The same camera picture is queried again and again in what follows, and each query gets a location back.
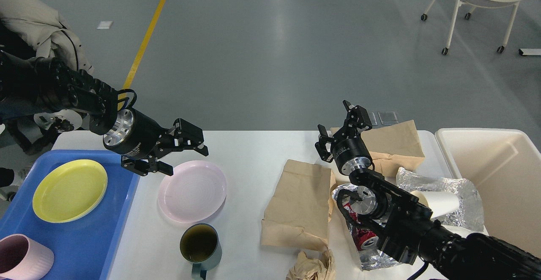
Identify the pink plate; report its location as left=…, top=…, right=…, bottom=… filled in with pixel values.
left=157, top=160, right=227, bottom=224

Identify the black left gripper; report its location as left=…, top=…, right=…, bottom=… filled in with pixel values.
left=103, top=108, right=209, bottom=176

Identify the white paper cup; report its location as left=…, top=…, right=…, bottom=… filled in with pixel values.
left=411, top=191, right=460, bottom=219

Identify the crumpled brown paper ball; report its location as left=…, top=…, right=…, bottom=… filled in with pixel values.
left=286, top=250, right=336, bottom=280

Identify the white bar on floor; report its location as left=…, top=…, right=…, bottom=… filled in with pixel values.
left=518, top=48, right=541, bottom=57

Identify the yellow plate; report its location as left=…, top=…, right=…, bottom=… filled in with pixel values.
left=32, top=159, right=108, bottom=224

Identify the brown paper bag rear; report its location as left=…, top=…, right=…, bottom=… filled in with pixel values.
left=329, top=119, right=426, bottom=177

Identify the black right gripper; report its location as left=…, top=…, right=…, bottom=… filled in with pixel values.
left=314, top=99, right=373, bottom=176

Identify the flat brown paper bag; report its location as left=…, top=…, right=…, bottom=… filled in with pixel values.
left=260, top=160, right=336, bottom=252

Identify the crushed red soda can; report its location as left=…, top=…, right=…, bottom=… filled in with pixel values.
left=343, top=203, right=378, bottom=252

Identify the crumpled aluminium foil right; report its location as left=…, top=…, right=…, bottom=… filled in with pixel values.
left=396, top=167, right=484, bottom=232

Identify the white floor label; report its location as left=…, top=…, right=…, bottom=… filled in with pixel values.
left=96, top=21, right=113, bottom=30

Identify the blue plastic tray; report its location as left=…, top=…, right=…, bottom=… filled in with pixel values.
left=0, top=150, right=139, bottom=280

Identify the aluminium foil under can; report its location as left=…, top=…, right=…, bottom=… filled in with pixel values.
left=331, top=183, right=401, bottom=271

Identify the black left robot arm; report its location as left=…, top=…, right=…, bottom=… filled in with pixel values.
left=1, top=51, right=209, bottom=176

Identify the pink mug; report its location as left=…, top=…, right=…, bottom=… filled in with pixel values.
left=0, top=233, right=55, bottom=280

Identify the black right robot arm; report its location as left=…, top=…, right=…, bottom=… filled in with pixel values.
left=315, top=100, right=540, bottom=280

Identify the beige plastic bin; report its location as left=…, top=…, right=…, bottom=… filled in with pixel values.
left=435, top=128, right=541, bottom=257

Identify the person in black clothes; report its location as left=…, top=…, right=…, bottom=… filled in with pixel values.
left=0, top=24, right=35, bottom=188

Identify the dark teal mug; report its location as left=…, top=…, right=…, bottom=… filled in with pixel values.
left=179, top=223, right=222, bottom=280

